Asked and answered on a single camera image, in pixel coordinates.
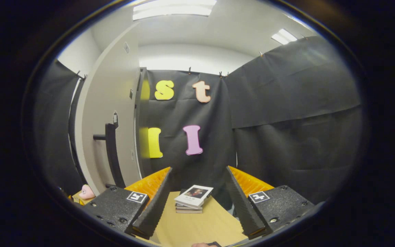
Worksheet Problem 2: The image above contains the black door handle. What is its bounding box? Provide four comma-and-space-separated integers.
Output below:
93, 123, 126, 188

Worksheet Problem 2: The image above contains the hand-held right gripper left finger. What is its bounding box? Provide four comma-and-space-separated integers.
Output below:
83, 167, 173, 240

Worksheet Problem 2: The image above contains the white cover book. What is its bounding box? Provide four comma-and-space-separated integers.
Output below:
175, 185, 214, 209

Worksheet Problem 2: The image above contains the large ceiling light panel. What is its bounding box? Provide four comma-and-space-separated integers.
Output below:
132, 0, 217, 21

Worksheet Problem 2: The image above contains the grey cabinet door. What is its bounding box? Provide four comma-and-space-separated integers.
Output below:
75, 22, 141, 196

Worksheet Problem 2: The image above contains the pink white toy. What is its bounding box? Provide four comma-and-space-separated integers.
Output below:
79, 184, 96, 200

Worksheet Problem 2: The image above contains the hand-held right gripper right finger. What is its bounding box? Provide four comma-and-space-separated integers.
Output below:
225, 166, 321, 240

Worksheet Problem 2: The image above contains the black backdrop cloth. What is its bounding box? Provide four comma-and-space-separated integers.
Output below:
33, 36, 362, 206

